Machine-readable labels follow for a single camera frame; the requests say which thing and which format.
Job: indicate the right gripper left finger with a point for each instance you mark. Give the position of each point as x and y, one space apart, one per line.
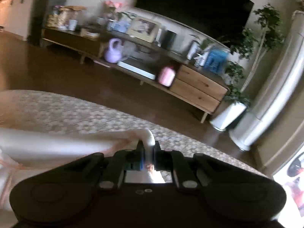
134 159

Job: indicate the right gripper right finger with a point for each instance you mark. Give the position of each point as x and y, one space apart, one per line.
167 160

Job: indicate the cream sweatshirt garment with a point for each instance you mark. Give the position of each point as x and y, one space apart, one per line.
26 153

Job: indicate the pink small case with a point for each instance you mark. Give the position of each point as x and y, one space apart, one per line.
166 76

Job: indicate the long wooden tv console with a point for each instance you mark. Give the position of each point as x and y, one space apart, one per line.
147 62

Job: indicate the white flat box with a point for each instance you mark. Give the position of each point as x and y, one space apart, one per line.
138 67

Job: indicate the purple kettlebell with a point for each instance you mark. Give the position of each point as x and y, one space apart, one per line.
114 51

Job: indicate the potted tree white planter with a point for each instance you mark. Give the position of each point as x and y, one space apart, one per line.
249 47

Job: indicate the patterned floral tablecloth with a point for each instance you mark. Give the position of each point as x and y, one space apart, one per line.
58 114

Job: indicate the black speaker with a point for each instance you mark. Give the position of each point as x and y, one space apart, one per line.
168 40

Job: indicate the washing machine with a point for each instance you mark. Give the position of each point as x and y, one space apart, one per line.
290 177

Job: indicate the beige framed photo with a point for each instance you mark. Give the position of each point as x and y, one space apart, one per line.
143 29

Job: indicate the light blue picture card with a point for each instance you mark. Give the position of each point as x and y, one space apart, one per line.
121 26

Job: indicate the white tower air conditioner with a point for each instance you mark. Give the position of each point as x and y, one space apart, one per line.
276 91

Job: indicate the pink flower bouquet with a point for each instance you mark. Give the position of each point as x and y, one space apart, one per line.
112 12

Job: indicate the black wall television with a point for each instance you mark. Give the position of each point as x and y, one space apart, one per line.
223 20

